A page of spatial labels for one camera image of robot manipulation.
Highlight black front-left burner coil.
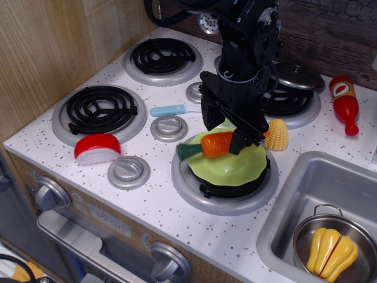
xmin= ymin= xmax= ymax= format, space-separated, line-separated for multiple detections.
xmin=66 ymin=86 xmax=139 ymax=135

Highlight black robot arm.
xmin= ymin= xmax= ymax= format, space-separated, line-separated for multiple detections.
xmin=177 ymin=1 xmax=283 ymax=155

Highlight green plastic plate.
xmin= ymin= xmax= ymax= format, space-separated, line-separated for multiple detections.
xmin=187 ymin=145 xmax=267 ymax=186

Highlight silver oven door handle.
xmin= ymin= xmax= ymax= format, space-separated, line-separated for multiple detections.
xmin=37 ymin=210 xmax=143 ymax=282

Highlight black front-right burner coil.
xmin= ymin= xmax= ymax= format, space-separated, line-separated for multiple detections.
xmin=190 ymin=157 xmax=271 ymax=199

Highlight silver stovetop knob middle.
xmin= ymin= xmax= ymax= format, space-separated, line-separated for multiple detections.
xmin=150 ymin=116 xmax=188 ymax=143

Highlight orange toy carrot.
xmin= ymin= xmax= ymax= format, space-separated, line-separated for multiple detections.
xmin=176 ymin=131 xmax=271 ymax=161

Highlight silver stovetop knob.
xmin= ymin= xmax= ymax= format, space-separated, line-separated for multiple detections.
xmin=107 ymin=156 xmax=151 ymax=190
xmin=150 ymin=116 xmax=188 ymax=143
xmin=214 ymin=55 xmax=221 ymax=71
xmin=186 ymin=82 xmax=201 ymax=104

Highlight yellow toy squash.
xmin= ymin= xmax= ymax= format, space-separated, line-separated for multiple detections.
xmin=306 ymin=228 xmax=359 ymax=282

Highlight hanging steel strainer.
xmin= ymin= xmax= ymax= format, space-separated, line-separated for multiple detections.
xmin=197 ymin=12 xmax=219 ymax=35

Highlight blue handled toy knife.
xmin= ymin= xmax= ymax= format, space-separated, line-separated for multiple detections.
xmin=150 ymin=104 xmax=201 ymax=117

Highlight silver stovetop knob upper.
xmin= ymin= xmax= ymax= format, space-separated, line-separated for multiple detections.
xmin=186 ymin=82 xmax=201 ymax=104

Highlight red ketchup bottle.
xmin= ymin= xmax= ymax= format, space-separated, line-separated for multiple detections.
xmin=329 ymin=76 xmax=359 ymax=136

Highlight yellow toy corn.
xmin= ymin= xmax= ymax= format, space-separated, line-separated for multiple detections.
xmin=263 ymin=119 xmax=289 ymax=151

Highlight silver oven dial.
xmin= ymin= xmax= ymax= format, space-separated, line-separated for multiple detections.
xmin=35 ymin=176 xmax=71 ymax=212
xmin=150 ymin=242 xmax=191 ymax=282

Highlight silver stovetop knob back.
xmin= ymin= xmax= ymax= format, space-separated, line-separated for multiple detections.
xmin=214 ymin=55 xmax=221 ymax=71

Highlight orange toy on floor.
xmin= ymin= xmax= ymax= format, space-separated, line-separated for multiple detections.
xmin=11 ymin=261 xmax=45 ymax=282

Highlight black back-left burner coil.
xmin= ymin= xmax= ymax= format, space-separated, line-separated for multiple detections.
xmin=131 ymin=38 xmax=196 ymax=74

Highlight steel pot lid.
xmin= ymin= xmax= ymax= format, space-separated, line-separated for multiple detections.
xmin=274 ymin=62 xmax=324 ymax=90

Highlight silver oven dial left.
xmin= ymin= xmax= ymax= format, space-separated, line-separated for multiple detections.
xmin=35 ymin=176 xmax=71 ymax=212

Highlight small steel pot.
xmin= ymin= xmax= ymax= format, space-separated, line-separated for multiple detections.
xmin=293 ymin=204 xmax=376 ymax=282

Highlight silver oven dial right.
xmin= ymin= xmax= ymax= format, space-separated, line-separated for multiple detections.
xmin=150 ymin=242 xmax=191 ymax=282

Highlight silver stovetop knob front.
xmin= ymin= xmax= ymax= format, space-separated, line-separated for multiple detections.
xmin=107 ymin=156 xmax=151 ymax=190

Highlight silver toy sink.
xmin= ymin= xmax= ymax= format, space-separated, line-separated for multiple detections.
xmin=257 ymin=152 xmax=376 ymax=282

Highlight black braided cable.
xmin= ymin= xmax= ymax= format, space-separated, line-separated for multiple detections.
xmin=143 ymin=0 xmax=192 ymax=27

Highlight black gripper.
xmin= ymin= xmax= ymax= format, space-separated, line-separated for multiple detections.
xmin=200 ymin=71 xmax=268 ymax=155

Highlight black back-right burner coil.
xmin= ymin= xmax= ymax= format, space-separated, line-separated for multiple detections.
xmin=260 ymin=86 xmax=314 ymax=117

